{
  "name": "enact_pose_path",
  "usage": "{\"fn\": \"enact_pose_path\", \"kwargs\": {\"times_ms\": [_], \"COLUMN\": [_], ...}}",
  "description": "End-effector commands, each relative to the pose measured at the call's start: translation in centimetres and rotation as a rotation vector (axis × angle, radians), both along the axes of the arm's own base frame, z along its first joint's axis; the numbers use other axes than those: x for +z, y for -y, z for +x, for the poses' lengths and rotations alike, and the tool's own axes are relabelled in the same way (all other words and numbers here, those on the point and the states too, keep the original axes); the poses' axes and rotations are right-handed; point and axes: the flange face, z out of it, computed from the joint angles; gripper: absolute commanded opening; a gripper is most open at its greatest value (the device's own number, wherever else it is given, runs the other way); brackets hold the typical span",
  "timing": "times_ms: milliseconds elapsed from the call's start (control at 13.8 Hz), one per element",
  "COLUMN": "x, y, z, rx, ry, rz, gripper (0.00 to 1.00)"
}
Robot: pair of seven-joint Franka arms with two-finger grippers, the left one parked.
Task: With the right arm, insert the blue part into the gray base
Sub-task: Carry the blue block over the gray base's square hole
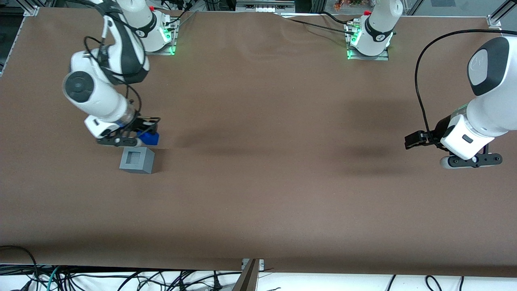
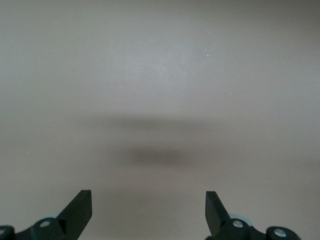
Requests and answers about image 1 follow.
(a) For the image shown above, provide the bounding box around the aluminium frame strut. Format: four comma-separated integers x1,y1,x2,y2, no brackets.
491,0,517,25

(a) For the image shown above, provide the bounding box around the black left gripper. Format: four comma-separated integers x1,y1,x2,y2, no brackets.
405,114,462,150

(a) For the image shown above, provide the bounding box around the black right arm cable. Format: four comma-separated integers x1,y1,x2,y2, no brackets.
83,0,143,118

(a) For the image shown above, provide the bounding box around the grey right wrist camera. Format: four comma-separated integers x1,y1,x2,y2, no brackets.
96,136,143,148

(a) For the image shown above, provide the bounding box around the long black base cable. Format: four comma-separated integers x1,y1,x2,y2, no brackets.
283,18,357,33

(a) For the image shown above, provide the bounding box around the white power strip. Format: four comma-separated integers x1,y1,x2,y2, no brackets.
236,1,296,13

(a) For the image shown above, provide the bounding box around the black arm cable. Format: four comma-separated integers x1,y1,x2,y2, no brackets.
415,29,504,143
83,0,143,118

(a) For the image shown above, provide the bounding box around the short black base cable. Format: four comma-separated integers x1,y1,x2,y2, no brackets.
321,11,356,24

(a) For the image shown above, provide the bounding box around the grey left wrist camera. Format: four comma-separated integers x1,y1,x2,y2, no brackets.
440,153,503,170

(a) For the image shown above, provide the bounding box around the black looped floor cable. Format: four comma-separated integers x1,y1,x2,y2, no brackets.
0,245,39,283

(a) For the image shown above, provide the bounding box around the blue plastic part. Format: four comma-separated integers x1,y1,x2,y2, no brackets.
137,131,160,146

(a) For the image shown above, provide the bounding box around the brown table cover sheet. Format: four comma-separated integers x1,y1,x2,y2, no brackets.
0,7,517,278

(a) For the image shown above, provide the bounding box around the aluminium profile beam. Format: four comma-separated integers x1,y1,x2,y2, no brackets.
232,259,260,291

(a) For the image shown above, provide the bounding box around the gray square base block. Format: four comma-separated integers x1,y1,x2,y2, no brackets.
119,146,156,175

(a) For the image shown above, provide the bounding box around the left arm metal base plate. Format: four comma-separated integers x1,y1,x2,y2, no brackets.
346,21,391,61

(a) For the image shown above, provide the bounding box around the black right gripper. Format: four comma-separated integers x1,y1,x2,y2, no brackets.
120,116,161,141

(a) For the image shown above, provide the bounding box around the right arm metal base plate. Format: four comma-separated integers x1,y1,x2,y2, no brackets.
143,15,179,56

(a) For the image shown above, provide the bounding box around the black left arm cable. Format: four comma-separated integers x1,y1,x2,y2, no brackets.
415,29,504,143

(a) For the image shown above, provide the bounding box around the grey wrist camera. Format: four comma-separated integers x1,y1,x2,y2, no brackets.
96,136,143,148
440,153,503,170

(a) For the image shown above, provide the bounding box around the teal floor cable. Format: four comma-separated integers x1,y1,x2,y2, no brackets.
44,266,62,291

